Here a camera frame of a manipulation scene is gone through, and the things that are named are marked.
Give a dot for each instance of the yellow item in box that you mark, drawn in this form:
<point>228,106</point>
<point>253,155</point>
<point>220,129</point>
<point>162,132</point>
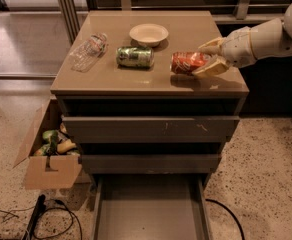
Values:
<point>65,146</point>

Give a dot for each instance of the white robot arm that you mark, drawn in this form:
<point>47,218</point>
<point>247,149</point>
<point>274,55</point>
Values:
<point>272,38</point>

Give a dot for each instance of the green snack bag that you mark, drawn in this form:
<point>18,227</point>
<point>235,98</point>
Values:
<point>51,138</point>

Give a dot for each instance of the red coke can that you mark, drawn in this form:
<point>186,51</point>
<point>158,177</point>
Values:
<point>187,62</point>

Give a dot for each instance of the clear plastic water bottle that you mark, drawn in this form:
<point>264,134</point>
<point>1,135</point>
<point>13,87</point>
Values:
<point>86,54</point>

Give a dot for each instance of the grey drawer cabinet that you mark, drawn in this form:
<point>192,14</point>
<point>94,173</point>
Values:
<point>107,90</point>

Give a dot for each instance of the metal window frame rail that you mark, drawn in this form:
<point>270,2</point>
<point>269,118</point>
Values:
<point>242,0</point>

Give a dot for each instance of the cardboard box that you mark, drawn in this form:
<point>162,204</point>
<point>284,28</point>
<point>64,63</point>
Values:
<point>48,172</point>

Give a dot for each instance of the white bowl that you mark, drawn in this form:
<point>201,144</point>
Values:
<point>150,35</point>

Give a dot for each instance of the grey middle drawer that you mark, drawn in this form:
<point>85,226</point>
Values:
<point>150,164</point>

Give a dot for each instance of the black power strip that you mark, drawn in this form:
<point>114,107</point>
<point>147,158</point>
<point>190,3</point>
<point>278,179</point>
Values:
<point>38,209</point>

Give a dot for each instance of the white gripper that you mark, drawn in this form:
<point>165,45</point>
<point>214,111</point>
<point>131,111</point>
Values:
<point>238,47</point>

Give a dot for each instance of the grey open bottom drawer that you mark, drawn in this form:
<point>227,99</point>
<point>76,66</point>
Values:
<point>150,207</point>

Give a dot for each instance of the grey top drawer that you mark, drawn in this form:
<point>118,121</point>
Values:
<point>142,129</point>

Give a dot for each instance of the green soda can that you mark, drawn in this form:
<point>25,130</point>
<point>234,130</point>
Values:
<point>137,57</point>

